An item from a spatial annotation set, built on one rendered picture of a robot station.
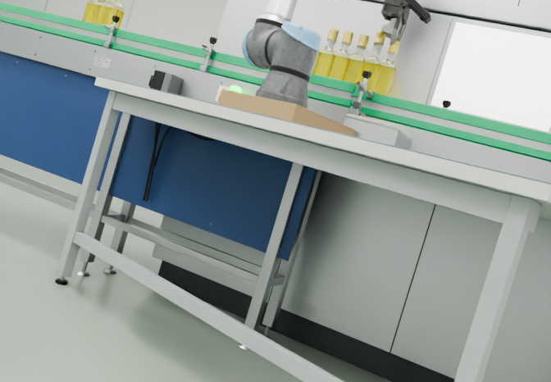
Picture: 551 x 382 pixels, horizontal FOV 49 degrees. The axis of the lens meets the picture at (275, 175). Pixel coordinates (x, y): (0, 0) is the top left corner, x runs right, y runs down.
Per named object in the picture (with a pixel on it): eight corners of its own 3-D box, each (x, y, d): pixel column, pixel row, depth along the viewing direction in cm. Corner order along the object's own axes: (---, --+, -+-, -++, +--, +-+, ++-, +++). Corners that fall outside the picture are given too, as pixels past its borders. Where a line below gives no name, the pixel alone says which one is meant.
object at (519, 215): (424, 548, 118) (532, 198, 116) (52, 280, 216) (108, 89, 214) (443, 535, 125) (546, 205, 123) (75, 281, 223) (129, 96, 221)
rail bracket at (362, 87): (368, 115, 207) (379, 79, 206) (356, 105, 191) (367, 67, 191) (360, 113, 208) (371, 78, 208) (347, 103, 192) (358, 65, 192)
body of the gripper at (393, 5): (384, 21, 216) (393, -11, 216) (407, 26, 213) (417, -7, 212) (380, 15, 209) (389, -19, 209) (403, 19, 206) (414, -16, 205)
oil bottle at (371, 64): (366, 118, 214) (384, 61, 214) (362, 115, 209) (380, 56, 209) (351, 115, 216) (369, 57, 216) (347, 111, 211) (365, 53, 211)
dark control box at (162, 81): (177, 101, 223) (184, 79, 223) (166, 96, 216) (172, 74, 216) (159, 96, 227) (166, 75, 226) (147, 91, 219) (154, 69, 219)
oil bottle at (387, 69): (381, 122, 212) (398, 64, 212) (378, 119, 207) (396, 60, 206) (366, 118, 214) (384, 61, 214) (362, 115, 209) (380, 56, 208)
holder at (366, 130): (407, 166, 198) (415, 143, 198) (391, 156, 173) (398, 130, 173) (359, 152, 205) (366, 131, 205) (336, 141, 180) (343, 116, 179)
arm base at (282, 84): (285, 103, 159) (296, 67, 159) (243, 94, 168) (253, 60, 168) (316, 116, 171) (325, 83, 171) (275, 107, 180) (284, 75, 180)
